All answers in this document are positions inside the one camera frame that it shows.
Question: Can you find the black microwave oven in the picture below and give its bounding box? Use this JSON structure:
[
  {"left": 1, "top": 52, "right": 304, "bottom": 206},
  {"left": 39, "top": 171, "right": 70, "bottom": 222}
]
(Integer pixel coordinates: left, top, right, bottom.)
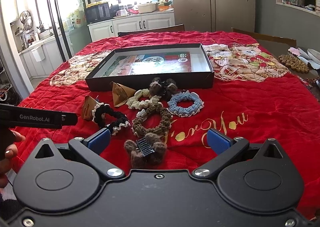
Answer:
[{"left": 85, "top": 3, "right": 111, "bottom": 24}]

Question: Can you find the white mug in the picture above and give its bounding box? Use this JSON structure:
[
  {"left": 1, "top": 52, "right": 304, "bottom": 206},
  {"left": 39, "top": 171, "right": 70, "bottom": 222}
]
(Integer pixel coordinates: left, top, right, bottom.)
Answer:
[{"left": 116, "top": 9, "right": 127, "bottom": 17}]

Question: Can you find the white kitchen cabinet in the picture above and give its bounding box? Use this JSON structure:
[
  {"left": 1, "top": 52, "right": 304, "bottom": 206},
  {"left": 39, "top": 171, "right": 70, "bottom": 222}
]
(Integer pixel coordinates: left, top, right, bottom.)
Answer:
[{"left": 88, "top": 11, "right": 175, "bottom": 42}]

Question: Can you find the pink cloth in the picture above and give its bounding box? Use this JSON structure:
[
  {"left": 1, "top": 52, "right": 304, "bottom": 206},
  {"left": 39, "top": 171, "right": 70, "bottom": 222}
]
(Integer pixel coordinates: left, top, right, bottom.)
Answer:
[{"left": 288, "top": 47, "right": 301, "bottom": 56}]

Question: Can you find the black shallow box tray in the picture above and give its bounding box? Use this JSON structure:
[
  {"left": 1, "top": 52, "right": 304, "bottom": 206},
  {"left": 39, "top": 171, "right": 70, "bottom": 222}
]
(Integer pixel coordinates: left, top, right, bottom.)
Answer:
[{"left": 85, "top": 43, "right": 214, "bottom": 91}]

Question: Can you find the white plate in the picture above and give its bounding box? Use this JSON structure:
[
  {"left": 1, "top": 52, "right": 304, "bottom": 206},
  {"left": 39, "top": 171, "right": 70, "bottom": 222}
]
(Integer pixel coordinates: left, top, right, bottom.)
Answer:
[{"left": 307, "top": 48, "right": 320, "bottom": 64}]

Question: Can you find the blue knitted scrunchie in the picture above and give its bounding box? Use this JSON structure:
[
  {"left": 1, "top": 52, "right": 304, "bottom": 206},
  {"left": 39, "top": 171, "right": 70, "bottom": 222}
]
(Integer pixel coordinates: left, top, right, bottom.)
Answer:
[{"left": 168, "top": 90, "right": 204, "bottom": 118}]

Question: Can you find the person's left hand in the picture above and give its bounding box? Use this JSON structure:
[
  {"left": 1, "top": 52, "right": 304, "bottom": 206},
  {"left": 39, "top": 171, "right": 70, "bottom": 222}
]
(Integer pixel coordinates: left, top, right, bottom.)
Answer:
[{"left": 1, "top": 129, "right": 25, "bottom": 189}]

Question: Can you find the dark wooden chair back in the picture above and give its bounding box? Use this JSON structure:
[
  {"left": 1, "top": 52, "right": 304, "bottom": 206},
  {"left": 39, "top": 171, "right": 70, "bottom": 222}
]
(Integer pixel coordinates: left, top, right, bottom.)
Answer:
[{"left": 118, "top": 24, "right": 185, "bottom": 37}]

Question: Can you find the dark fuzzy claw clip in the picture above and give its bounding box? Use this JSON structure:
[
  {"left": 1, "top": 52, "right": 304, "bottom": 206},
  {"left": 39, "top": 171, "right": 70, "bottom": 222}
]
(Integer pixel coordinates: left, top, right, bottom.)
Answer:
[{"left": 149, "top": 77, "right": 177, "bottom": 101}]

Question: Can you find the wooden chair at right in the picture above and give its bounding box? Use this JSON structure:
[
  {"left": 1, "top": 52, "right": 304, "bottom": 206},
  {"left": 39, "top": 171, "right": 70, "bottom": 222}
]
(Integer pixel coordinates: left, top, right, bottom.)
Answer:
[{"left": 231, "top": 27, "right": 297, "bottom": 48}]

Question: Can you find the red quilted blanket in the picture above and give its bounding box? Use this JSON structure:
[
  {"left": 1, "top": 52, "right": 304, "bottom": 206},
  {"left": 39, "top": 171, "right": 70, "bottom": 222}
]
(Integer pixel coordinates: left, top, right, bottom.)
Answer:
[{"left": 11, "top": 31, "right": 319, "bottom": 219}]

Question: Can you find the black white-edged scrunchie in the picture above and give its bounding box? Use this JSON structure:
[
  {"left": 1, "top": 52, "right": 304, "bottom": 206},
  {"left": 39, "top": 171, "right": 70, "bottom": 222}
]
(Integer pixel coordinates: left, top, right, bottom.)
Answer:
[{"left": 92, "top": 103, "right": 130, "bottom": 135}]

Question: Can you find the wooden bead trivet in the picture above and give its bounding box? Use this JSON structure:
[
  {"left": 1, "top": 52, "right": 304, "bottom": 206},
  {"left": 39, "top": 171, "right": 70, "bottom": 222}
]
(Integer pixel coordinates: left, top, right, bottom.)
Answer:
[{"left": 278, "top": 55, "right": 309, "bottom": 73}]

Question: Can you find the white plastic basin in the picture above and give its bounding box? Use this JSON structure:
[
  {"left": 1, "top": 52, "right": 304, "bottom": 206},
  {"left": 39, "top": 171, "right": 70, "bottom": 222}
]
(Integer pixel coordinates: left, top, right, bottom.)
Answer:
[{"left": 138, "top": 2, "right": 157, "bottom": 14}]

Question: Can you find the brown braided scrunchie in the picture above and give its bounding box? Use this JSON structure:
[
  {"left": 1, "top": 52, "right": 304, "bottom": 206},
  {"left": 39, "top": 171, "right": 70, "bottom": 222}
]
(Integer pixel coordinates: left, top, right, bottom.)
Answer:
[{"left": 132, "top": 103, "right": 173, "bottom": 138}]

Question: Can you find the brown paper pyramid packet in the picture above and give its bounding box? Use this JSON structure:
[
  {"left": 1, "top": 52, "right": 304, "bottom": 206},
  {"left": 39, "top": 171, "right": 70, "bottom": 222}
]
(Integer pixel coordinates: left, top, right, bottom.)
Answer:
[{"left": 112, "top": 82, "right": 136, "bottom": 107}]

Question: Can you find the cream knitted scrunchie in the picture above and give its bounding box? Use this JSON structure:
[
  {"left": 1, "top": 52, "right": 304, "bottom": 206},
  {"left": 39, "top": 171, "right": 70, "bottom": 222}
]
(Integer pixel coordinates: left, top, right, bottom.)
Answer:
[{"left": 126, "top": 89, "right": 161, "bottom": 110}]

